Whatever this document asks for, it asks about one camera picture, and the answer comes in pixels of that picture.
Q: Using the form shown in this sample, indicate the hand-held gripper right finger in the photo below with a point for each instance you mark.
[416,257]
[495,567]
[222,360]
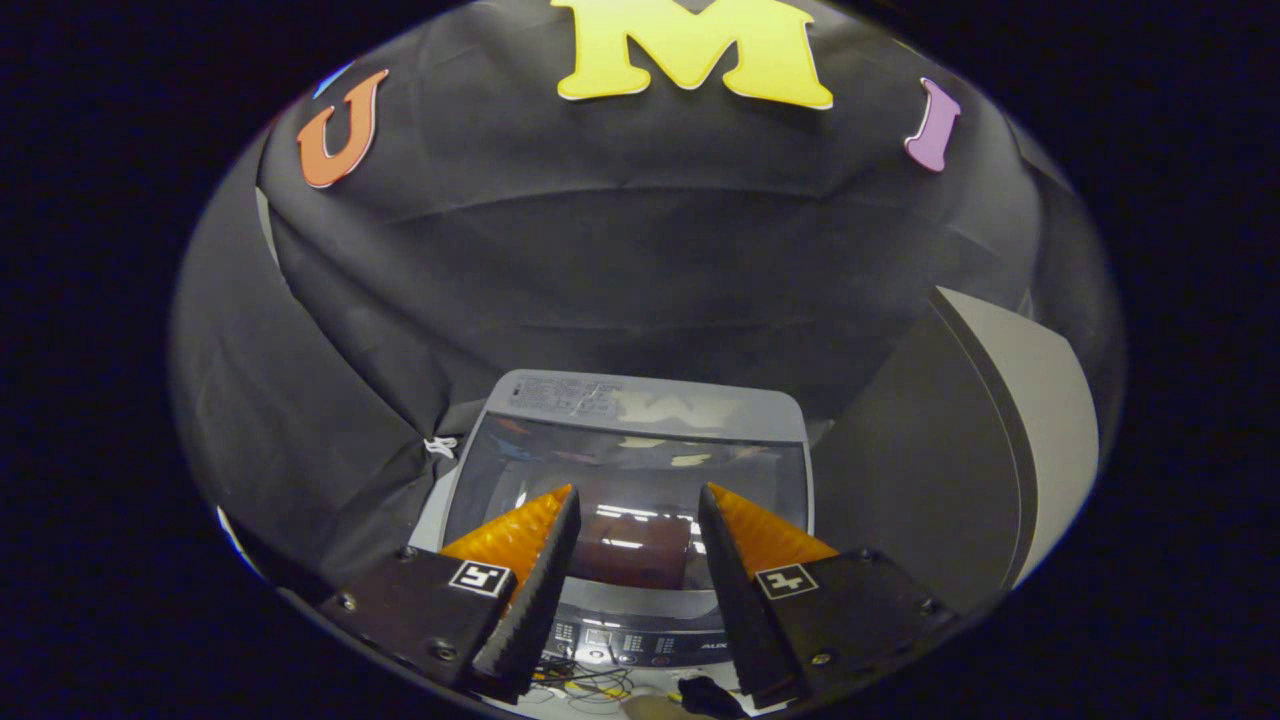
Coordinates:
[735,620]

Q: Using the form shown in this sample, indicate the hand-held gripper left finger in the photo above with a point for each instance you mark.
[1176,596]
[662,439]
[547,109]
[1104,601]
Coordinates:
[535,610]

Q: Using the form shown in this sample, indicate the grey washing machine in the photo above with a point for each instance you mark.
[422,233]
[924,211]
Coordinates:
[640,620]

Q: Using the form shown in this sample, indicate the dark washing machine lid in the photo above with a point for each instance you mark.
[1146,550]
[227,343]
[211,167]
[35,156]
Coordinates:
[640,470]

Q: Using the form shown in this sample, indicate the beige cabinet with dark top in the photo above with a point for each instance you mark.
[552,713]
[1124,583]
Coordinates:
[900,480]

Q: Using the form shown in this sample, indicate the black backdrop cloth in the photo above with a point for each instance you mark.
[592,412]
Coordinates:
[600,250]

